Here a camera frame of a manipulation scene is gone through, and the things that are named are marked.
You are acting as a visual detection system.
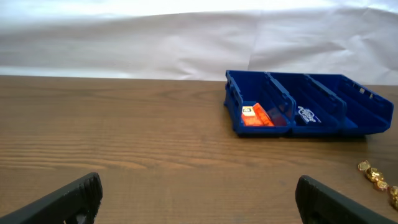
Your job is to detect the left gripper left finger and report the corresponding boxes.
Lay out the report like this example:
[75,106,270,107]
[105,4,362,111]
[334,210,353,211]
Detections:
[0,172,103,224]

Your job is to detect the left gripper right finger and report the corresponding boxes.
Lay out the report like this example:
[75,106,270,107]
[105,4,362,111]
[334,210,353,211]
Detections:
[295,174,398,224]

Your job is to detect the blue candy pack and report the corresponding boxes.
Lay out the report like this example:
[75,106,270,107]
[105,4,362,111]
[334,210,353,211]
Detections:
[294,105,323,126]

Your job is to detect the gold wrapped candy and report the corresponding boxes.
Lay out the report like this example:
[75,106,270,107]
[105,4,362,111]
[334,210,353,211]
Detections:
[357,159,398,211]

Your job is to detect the blue tray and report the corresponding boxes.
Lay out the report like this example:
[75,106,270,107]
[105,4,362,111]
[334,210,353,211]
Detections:
[223,70,395,138]

